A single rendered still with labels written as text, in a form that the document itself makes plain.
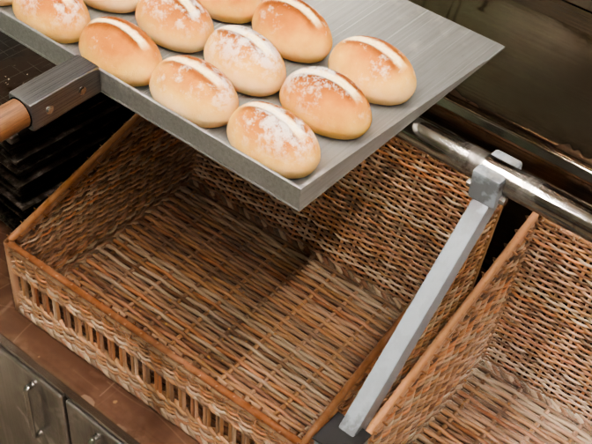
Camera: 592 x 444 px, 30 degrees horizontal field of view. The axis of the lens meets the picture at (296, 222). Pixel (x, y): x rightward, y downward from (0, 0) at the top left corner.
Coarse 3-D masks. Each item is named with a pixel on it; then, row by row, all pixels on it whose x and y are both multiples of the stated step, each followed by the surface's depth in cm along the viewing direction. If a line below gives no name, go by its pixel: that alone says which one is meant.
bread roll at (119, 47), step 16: (96, 32) 110; (112, 32) 109; (128, 32) 109; (144, 32) 111; (80, 48) 112; (96, 48) 110; (112, 48) 109; (128, 48) 108; (144, 48) 109; (96, 64) 110; (112, 64) 109; (128, 64) 109; (144, 64) 109; (128, 80) 110; (144, 80) 110
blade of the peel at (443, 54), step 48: (336, 0) 125; (384, 0) 126; (48, 48) 113; (432, 48) 119; (480, 48) 120; (144, 96) 106; (240, 96) 111; (432, 96) 111; (192, 144) 105; (336, 144) 106; (288, 192) 99
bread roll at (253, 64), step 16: (224, 32) 111; (240, 32) 110; (256, 32) 110; (208, 48) 112; (224, 48) 110; (240, 48) 109; (256, 48) 109; (272, 48) 110; (224, 64) 110; (240, 64) 109; (256, 64) 108; (272, 64) 109; (240, 80) 109; (256, 80) 109; (272, 80) 109
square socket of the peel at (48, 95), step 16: (64, 64) 108; (80, 64) 108; (32, 80) 106; (48, 80) 106; (64, 80) 106; (80, 80) 107; (96, 80) 109; (16, 96) 104; (32, 96) 104; (48, 96) 104; (64, 96) 106; (80, 96) 108; (32, 112) 104; (48, 112) 105; (64, 112) 107; (32, 128) 105
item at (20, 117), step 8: (8, 104) 103; (16, 104) 103; (0, 112) 102; (8, 112) 103; (16, 112) 103; (24, 112) 103; (0, 120) 102; (8, 120) 102; (16, 120) 103; (24, 120) 104; (0, 128) 102; (8, 128) 102; (16, 128) 103; (24, 128) 104; (0, 136) 102; (8, 136) 103
